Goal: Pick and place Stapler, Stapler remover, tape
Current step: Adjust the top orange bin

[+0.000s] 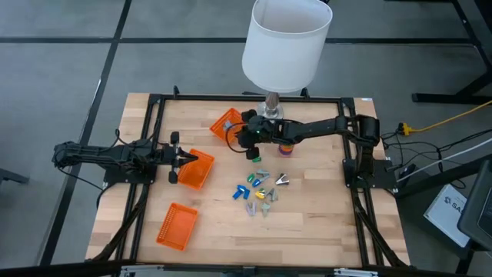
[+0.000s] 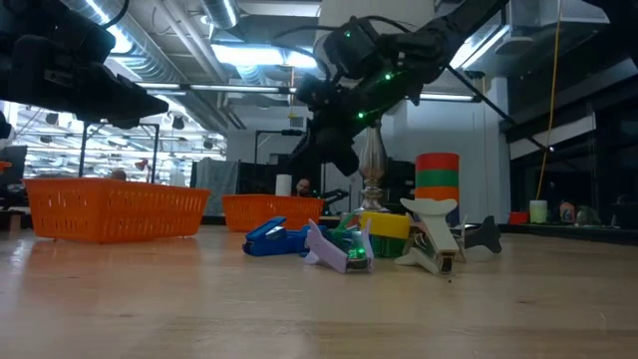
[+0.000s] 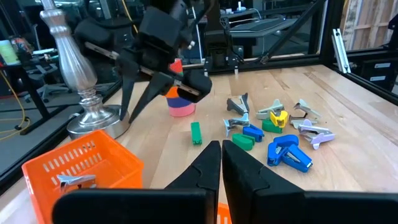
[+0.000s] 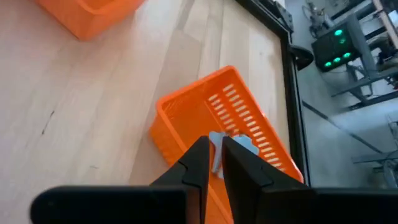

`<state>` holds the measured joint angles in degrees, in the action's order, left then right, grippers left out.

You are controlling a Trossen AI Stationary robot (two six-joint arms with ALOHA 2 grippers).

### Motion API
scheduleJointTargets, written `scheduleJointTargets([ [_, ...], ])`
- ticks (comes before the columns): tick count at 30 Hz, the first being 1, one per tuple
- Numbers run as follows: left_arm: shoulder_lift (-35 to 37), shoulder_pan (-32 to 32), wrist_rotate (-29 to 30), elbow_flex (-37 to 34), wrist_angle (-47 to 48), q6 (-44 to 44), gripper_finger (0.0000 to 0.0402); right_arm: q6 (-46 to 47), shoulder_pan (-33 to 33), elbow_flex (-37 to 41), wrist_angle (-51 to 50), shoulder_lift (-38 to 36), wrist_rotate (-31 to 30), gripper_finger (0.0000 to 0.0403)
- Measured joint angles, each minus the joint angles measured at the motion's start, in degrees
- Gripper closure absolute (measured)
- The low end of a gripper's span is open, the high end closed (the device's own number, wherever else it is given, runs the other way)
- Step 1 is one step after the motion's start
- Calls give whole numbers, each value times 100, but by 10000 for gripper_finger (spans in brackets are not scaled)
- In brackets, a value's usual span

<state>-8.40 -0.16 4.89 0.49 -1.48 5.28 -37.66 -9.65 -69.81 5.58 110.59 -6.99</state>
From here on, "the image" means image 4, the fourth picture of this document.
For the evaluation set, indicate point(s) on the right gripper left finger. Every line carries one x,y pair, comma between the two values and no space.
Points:
174,202

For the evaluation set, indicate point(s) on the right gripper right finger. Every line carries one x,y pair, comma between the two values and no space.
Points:
280,202

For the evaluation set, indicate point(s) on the light blue staple remover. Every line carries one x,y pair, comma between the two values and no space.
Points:
247,143

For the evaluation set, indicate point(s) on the orange plastic basket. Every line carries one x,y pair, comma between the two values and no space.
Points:
192,112
93,18

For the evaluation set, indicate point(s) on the grey metal stand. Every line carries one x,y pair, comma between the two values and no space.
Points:
388,168

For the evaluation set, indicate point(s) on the black computer with lit fans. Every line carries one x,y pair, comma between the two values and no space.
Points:
329,49

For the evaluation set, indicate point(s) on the grey metal desk leg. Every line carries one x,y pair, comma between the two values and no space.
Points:
362,53

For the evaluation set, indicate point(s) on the black frame clamp knob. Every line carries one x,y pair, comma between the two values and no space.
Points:
301,57

